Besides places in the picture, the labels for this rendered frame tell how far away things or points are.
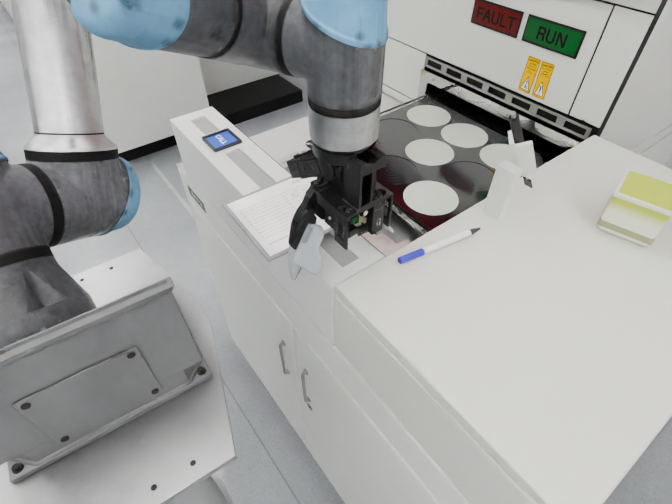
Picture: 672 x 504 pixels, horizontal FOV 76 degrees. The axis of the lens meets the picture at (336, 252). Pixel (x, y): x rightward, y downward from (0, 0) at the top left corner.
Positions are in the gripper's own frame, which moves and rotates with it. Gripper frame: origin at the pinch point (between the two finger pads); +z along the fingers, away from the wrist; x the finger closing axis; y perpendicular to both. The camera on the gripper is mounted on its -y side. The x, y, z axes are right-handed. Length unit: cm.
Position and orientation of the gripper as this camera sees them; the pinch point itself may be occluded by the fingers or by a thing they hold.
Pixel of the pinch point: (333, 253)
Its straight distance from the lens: 62.4
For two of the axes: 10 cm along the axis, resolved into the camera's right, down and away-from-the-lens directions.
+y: 6.0, 5.7, -5.5
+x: 8.0, -4.4, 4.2
